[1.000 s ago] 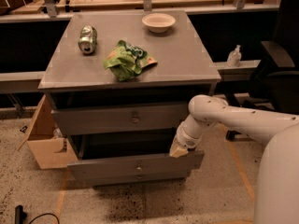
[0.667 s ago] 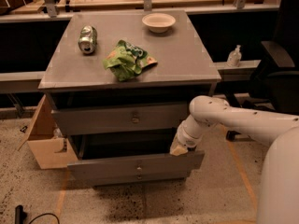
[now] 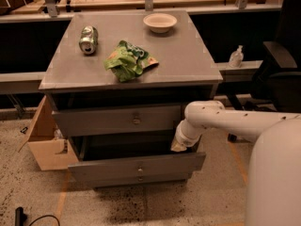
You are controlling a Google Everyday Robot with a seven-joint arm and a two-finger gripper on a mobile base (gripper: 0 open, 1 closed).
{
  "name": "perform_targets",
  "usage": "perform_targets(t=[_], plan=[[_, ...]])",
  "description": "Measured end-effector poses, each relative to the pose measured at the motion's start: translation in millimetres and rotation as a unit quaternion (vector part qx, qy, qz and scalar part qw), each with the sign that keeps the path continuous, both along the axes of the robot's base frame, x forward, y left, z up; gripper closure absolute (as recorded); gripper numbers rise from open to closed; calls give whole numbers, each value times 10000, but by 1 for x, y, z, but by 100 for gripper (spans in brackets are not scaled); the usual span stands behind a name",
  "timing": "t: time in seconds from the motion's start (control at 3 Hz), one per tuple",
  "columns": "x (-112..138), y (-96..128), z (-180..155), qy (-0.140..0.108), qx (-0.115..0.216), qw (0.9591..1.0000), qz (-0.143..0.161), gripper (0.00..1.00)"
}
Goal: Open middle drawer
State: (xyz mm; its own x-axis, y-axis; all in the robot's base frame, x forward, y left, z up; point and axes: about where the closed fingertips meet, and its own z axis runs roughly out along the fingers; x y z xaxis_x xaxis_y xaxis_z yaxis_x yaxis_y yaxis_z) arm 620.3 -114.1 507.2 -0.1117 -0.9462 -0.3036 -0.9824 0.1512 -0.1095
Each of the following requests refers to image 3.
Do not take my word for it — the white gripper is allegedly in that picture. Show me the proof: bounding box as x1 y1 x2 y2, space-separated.
170 120 202 153

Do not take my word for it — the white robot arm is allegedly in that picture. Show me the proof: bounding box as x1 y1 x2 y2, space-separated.
171 101 301 226

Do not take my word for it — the grey top drawer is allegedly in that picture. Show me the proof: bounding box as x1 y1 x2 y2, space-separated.
53 104 187 137

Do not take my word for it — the grey drawer cabinet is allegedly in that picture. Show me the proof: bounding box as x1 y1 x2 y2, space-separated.
38 9 224 189

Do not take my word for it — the open cardboard box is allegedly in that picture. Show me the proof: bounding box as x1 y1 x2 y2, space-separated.
18 97 78 170

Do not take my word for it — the green crumpled chip bag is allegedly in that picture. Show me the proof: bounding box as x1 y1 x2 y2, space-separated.
103 40 159 83

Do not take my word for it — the clear sanitizer pump bottle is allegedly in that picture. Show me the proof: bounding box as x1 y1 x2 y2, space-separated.
229 45 244 68

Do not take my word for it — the black office chair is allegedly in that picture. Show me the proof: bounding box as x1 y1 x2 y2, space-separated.
224 0 301 143

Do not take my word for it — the white paper bowl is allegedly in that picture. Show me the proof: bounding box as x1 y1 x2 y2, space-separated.
143 13 177 34

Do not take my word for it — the crushed silver soda can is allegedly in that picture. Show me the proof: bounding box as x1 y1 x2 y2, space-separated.
79 25 98 55

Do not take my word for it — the grey metal rail shelf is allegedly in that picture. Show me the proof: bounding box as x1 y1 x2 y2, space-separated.
0 60 261 95

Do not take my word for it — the black cable with plug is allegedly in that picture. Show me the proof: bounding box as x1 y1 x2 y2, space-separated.
14 206 61 226

